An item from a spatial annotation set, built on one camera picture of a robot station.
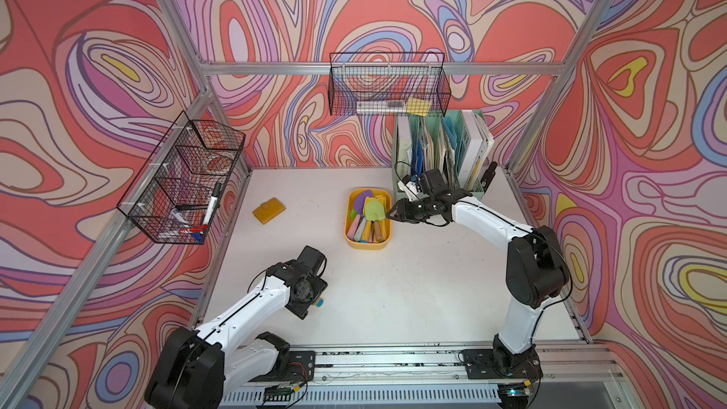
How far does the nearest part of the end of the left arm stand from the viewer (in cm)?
60

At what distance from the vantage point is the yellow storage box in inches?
37.3

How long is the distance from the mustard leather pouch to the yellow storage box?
Result: 0.27 metres

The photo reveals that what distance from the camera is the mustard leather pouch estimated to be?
107 centimetres

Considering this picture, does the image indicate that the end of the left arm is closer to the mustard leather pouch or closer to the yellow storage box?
the yellow storage box

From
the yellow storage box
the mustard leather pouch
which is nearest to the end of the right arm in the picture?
the yellow storage box

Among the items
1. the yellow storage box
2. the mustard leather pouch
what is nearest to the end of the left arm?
the yellow storage box

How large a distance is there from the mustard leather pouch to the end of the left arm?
0.39 meters

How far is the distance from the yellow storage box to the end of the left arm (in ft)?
0.70

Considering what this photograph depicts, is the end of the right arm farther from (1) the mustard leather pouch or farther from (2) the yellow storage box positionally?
(1) the mustard leather pouch
